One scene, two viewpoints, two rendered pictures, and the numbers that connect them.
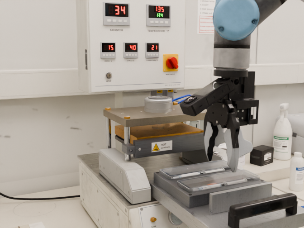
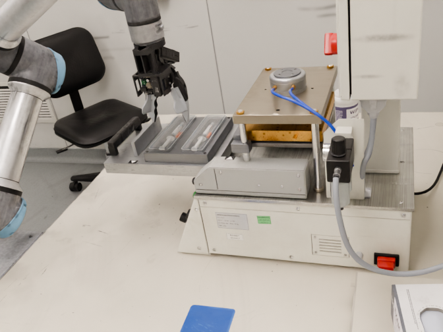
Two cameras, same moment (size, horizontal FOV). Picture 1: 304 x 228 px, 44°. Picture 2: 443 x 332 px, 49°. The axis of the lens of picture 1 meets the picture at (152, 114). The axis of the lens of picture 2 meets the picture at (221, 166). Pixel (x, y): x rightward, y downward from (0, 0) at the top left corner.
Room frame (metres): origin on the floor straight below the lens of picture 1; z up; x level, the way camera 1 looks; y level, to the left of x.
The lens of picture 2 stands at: (1.69, -0.81, 1.52)
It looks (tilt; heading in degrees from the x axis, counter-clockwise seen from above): 30 degrees down; 138
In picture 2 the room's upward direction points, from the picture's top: 10 degrees counter-clockwise
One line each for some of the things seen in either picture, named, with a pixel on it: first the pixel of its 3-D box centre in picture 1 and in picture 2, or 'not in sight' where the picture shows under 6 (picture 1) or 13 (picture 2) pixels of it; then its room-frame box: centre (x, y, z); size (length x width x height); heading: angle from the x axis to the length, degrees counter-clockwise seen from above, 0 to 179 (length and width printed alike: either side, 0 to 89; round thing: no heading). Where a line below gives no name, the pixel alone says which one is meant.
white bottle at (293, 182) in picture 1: (296, 171); not in sight; (1.37, -0.55, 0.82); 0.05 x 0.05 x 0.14
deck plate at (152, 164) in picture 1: (153, 168); (308, 161); (1.09, 0.00, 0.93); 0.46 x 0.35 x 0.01; 25
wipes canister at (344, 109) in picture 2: not in sight; (345, 111); (0.91, 0.45, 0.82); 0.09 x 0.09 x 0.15
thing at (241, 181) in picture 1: (219, 183); (174, 134); (0.79, -0.15, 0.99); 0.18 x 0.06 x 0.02; 115
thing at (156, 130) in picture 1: (160, 125); (289, 108); (1.06, -0.03, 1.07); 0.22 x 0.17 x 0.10; 115
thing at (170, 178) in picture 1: (198, 172); (205, 134); (0.86, -0.11, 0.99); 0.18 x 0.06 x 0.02; 115
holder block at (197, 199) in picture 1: (208, 181); (190, 138); (0.83, -0.13, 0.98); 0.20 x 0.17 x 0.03; 115
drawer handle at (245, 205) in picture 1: (263, 209); (125, 135); (0.66, -0.21, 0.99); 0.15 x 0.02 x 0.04; 115
